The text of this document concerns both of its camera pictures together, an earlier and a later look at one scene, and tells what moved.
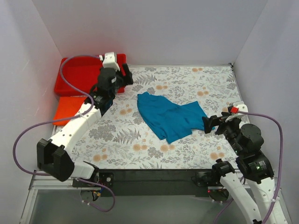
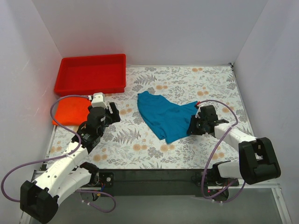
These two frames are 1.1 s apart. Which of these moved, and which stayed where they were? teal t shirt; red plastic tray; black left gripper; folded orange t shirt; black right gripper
Moved: black right gripper; black left gripper
Stayed: teal t shirt; red plastic tray; folded orange t shirt
